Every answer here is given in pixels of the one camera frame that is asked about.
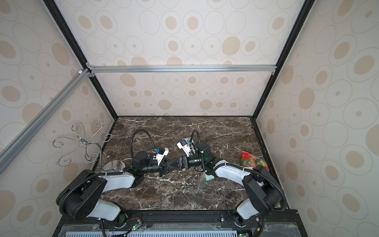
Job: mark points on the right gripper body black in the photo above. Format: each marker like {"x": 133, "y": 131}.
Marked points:
{"x": 185, "y": 161}

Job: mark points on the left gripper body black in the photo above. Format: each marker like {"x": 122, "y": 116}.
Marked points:
{"x": 151, "y": 168}

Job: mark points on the mint green box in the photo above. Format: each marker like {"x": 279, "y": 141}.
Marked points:
{"x": 208, "y": 177}

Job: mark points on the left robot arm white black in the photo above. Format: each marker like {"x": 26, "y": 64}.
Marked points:
{"x": 82, "y": 198}

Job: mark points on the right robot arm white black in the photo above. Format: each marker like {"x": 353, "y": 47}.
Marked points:
{"x": 265, "y": 195}

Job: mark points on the red snack bag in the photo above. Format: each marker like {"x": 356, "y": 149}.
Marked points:
{"x": 249, "y": 160}

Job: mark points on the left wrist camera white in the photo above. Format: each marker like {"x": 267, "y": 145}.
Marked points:
{"x": 160, "y": 153}

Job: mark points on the silver wire jewelry stand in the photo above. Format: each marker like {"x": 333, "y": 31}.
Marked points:
{"x": 93, "y": 152}

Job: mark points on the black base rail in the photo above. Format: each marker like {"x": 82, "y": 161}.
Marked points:
{"x": 185, "y": 223}

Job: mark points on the horizontal aluminium rail back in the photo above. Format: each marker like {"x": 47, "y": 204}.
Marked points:
{"x": 183, "y": 69}

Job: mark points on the diagonal aluminium rail left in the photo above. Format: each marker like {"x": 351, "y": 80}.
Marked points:
{"x": 25, "y": 136}

